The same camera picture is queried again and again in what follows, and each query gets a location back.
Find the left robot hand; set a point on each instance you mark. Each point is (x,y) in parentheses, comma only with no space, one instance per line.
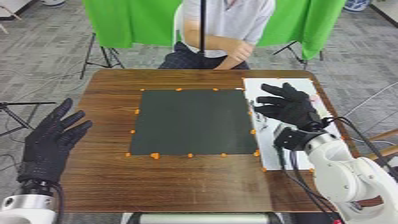
(49,146)

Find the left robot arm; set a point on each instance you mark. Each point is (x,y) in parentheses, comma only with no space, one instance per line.
(28,206)

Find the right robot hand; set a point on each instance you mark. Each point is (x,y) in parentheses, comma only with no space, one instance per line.
(293,108)

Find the person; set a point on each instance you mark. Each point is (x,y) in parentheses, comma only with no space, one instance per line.
(229,23)

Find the black stand pole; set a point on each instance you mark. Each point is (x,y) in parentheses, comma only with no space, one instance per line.
(204,26)

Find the white sheet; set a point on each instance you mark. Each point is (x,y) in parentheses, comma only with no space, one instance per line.
(278,160)

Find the black tripod stand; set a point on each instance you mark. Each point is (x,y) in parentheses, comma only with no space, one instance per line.
(19,115)
(108,56)
(296,50)

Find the pale grey bar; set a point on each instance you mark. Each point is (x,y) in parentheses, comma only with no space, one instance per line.
(206,218)

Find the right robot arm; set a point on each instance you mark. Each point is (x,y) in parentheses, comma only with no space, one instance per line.
(349,173)

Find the dark mat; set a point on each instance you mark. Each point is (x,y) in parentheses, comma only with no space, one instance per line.
(193,121)

